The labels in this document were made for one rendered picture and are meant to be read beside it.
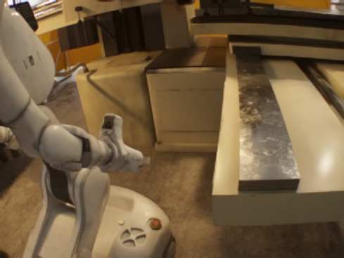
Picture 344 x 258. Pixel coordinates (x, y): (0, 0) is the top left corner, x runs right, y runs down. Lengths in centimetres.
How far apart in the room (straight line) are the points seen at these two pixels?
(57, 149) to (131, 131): 155
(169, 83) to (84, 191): 111
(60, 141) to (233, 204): 34
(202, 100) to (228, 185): 120
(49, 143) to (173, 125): 146
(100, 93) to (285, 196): 160
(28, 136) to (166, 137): 155
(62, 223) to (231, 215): 55
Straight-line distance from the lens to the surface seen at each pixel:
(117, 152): 58
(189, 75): 163
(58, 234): 86
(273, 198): 51
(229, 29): 134
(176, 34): 221
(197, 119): 174
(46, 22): 235
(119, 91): 182
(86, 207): 77
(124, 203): 105
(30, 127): 39
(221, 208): 53
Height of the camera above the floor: 106
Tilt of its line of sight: 29 degrees down
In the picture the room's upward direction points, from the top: 8 degrees counter-clockwise
